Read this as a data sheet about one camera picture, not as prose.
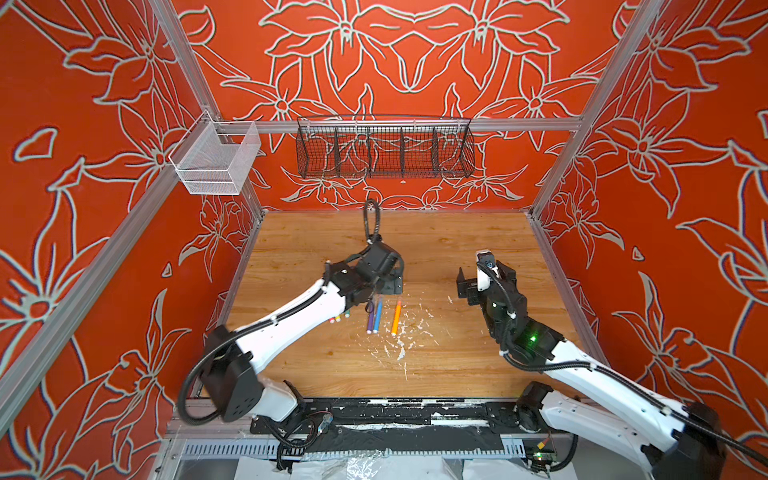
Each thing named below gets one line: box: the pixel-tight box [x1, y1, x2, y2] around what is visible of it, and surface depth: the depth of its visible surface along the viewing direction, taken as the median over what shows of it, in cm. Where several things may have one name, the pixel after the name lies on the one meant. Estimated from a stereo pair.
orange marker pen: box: [391, 300, 401, 337], surface depth 91 cm
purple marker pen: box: [366, 302, 375, 335], surface depth 91 cm
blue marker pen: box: [373, 297, 383, 334], surface depth 92 cm
